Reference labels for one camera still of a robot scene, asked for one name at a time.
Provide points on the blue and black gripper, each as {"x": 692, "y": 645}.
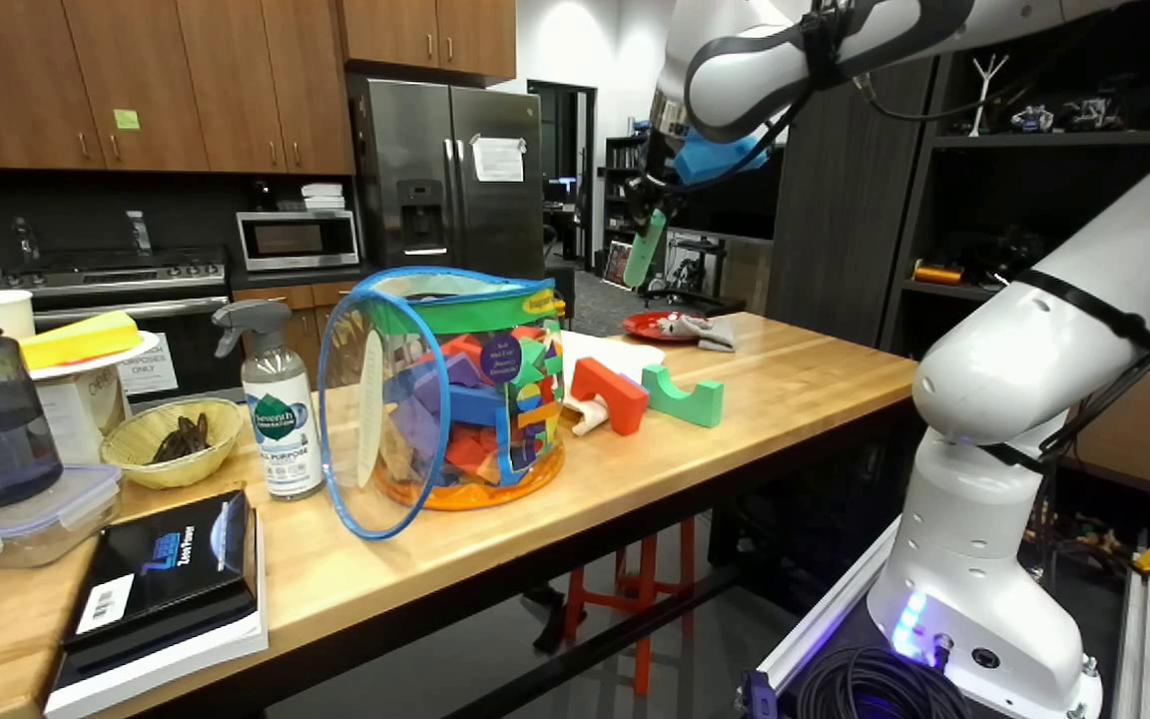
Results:
{"x": 692, "y": 159}

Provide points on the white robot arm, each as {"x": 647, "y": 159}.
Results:
{"x": 1001, "y": 390}

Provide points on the red arch block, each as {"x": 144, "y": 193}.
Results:
{"x": 626, "y": 400}

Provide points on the green arch block on table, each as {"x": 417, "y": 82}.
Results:
{"x": 692, "y": 403}

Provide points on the clear bag of toy blocks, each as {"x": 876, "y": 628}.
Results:
{"x": 455, "y": 392}

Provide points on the red plate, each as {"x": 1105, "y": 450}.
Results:
{"x": 666, "y": 323}

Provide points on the grey cloth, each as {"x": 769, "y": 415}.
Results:
{"x": 706, "y": 332}

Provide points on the white cloth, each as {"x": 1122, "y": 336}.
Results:
{"x": 615, "y": 352}

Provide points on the stainless steel refrigerator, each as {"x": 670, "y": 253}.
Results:
{"x": 449, "y": 174}

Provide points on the silver microwave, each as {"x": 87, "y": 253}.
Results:
{"x": 296, "y": 241}

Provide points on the wooden stool with orange legs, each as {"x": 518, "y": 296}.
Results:
{"x": 635, "y": 581}

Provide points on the white spray bottle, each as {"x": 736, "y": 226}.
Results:
{"x": 278, "y": 392}

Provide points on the black oven range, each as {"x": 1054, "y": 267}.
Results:
{"x": 169, "y": 299}

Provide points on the yellow bowl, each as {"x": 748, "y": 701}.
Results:
{"x": 177, "y": 446}

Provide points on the white bucket with yellow sponge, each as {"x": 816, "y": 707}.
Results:
{"x": 76, "y": 370}

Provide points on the black and white book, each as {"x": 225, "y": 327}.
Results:
{"x": 163, "y": 600}

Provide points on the upper wooden cabinets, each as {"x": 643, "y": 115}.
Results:
{"x": 218, "y": 85}

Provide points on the clear plastic container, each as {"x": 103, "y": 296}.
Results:
{"x": 52, "y": 519}

